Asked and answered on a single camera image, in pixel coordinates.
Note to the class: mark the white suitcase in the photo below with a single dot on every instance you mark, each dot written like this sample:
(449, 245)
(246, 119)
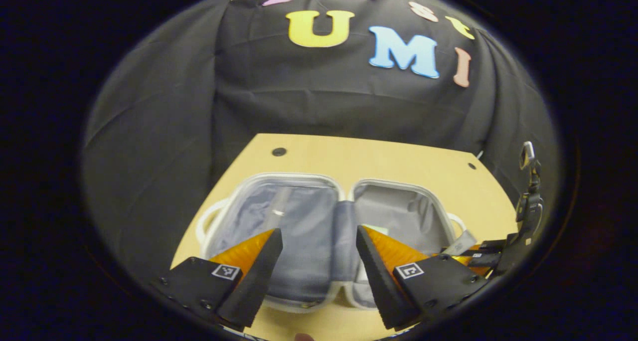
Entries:
(309, 251)

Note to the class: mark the black backdrop cloth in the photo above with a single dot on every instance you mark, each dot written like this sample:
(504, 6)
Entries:
(199, 106)

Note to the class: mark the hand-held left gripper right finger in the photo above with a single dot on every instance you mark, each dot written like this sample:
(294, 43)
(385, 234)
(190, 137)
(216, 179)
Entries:
(381, 286)

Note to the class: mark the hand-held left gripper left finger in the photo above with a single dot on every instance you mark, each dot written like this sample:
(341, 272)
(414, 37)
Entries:
(254, 281)

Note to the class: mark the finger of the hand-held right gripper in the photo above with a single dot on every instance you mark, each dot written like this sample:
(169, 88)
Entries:
(493, 246)
(486, 262)

